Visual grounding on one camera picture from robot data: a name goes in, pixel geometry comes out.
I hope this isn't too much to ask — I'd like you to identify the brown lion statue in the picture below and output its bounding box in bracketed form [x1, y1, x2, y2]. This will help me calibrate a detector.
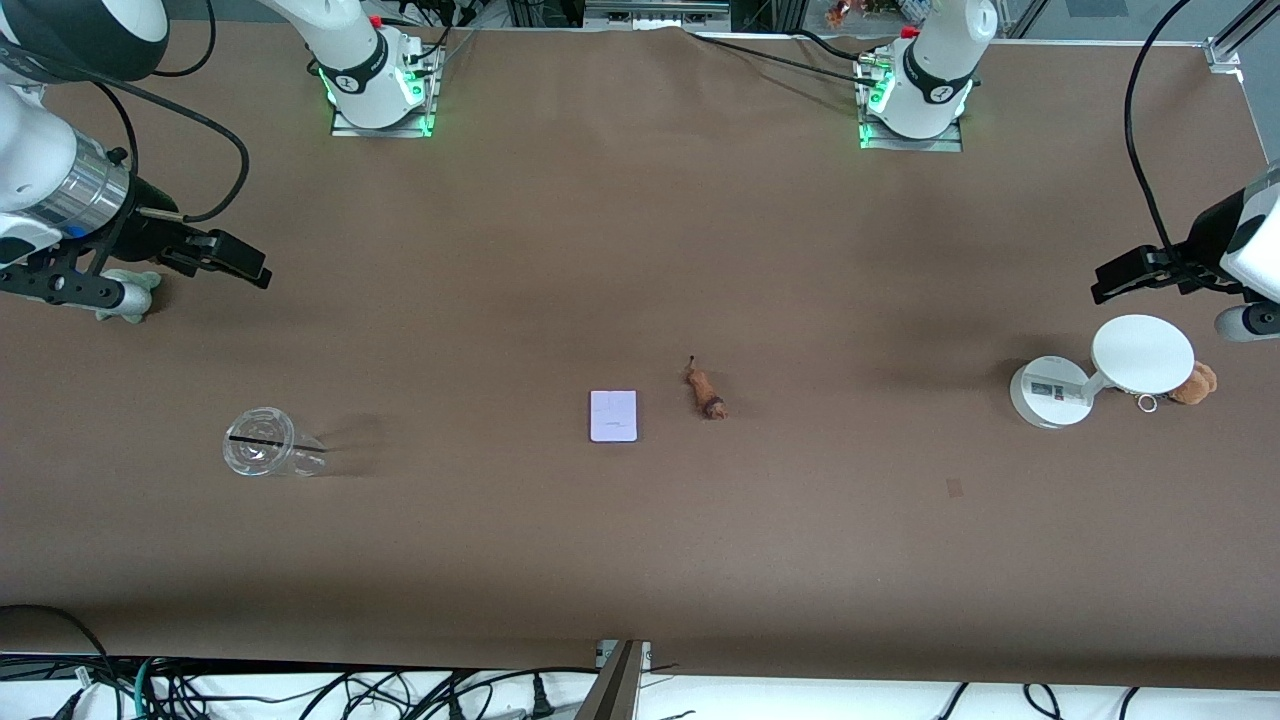
[683, 354, 730, 422]

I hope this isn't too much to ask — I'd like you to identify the green plush toy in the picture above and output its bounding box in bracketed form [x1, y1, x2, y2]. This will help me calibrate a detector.
[96, 270, 163, 324]

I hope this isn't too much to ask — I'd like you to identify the clear plastic cup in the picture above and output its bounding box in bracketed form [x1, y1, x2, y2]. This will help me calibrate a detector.
[222, 405, 329, 479]

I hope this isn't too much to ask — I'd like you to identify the white rectangular card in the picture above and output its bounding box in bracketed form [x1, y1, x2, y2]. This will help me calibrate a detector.
[589, 389, 640, 444]

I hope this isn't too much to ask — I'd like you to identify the silver metal box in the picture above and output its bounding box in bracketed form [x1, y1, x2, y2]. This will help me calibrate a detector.
[583, 0, 733, 31]

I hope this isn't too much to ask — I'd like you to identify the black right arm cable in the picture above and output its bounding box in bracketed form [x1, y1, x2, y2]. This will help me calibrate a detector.
[88, 75, 249, 223]

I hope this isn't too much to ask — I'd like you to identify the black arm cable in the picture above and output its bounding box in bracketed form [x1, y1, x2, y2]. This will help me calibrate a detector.
[88, 75, 249, 223]
[1123, 0, 1197, 263]

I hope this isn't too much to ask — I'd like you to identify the brown teddy bear keychain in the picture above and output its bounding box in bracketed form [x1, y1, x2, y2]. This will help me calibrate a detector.
[1136, 361, 1219, 414]

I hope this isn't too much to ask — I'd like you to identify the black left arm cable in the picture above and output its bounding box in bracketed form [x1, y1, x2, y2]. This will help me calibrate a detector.
[1123, 0, 1197, 263]

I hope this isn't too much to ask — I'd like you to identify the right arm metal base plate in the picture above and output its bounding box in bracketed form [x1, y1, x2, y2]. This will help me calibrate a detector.
[329, 38, 441, 139]

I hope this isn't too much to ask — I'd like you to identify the aluminium frame profile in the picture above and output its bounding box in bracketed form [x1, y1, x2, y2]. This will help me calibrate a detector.
[1204, 0, 1280, 74]

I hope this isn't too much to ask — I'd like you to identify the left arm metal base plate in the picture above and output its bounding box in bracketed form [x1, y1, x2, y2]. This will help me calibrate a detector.
[856, 52, 965, 154]

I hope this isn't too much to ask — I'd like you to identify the short black table cable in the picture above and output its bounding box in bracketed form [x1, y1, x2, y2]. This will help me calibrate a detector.
[795, 27, 873, 64]

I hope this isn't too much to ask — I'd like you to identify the thick black floor cable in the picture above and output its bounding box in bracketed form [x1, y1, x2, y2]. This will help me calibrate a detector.
[0, 603, 119, 720]

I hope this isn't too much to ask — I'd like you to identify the long black table cable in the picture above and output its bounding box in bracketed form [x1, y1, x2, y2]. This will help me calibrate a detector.
[685, 30, 881, 86]

